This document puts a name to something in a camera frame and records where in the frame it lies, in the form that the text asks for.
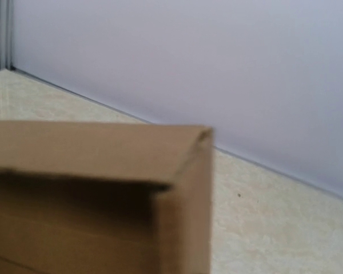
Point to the left aluminium frame post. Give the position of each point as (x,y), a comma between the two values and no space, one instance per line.
(6,34)

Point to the brown cardboard box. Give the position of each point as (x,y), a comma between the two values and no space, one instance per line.
(81,197)

